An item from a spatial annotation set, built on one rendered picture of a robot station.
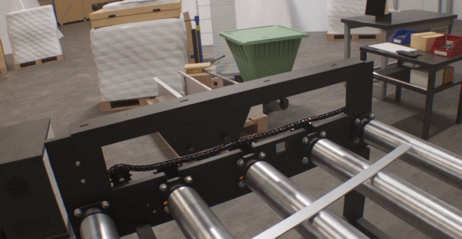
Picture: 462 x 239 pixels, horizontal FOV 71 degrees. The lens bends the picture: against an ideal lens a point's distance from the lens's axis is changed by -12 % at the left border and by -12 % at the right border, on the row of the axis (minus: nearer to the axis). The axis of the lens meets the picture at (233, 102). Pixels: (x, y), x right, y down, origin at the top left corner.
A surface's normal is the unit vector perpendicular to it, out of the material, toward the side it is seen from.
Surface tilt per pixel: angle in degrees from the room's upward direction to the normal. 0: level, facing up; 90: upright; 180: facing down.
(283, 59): 101
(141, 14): 90
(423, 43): 90
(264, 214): 0
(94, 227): 3
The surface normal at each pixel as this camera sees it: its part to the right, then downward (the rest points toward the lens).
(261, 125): 0.47, 0.27
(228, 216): -0.08, -0.93
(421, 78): -0.83, 0.25
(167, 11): 0.12, 0.34
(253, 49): 0.33, 0.48
